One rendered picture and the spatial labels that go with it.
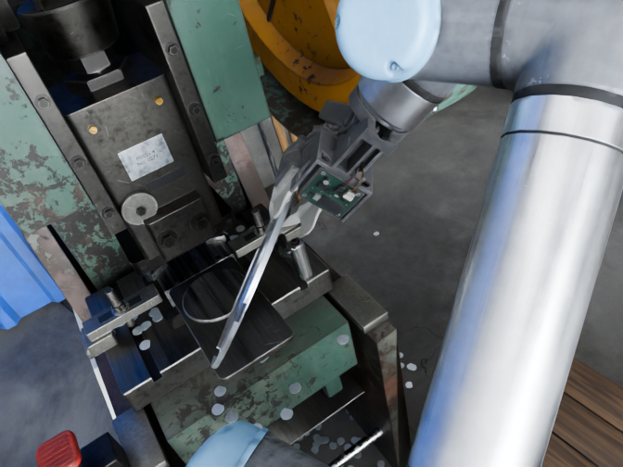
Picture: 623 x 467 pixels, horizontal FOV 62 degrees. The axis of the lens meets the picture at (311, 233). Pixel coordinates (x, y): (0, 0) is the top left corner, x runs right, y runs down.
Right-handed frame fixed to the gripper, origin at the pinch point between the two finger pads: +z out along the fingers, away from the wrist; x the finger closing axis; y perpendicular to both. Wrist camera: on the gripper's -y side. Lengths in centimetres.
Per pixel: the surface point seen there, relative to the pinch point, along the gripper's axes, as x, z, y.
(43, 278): -30, 154, -79
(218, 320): 5.5, 31.2, -3.9
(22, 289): -35, 162, -75
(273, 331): 13.0, 24.1, -1.2
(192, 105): -15.7, 3.5, -15.5
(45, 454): -9, 49, 19
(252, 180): 7, 38, -53
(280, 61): -4.7, 4.8, -46.5
